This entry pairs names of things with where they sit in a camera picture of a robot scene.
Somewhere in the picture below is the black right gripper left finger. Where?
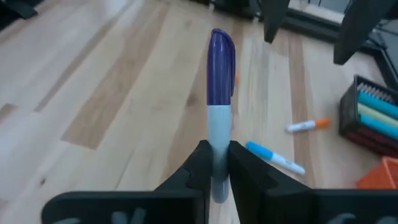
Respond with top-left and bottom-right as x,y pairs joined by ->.
41,139 -> 214,224

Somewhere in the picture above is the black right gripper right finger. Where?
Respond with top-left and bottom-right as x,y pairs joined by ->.
228,139 -> 398,224

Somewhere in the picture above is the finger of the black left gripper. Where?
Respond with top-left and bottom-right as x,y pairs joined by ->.
333,0 -> 398,65
260,0 -> 292,44

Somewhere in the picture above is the light blue highlighter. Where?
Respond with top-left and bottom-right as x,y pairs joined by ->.
359,114 -> 398,141
357,90 -> 398,121

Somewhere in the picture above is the purple capped white marker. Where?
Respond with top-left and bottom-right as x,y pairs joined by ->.
206,27 -> 236,205

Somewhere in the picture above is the lime green highlighter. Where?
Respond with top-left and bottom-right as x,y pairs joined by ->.
356,102 -> 398,130

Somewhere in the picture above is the short light blue capped marker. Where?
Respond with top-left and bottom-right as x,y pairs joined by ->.
245,141 -> 307,177

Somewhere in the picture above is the orange plastic mesh basket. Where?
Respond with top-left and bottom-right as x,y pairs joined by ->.
356,156 -> 398,190

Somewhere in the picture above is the black plastic mesh basket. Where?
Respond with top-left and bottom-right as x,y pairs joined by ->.
338,74 -> 398,159

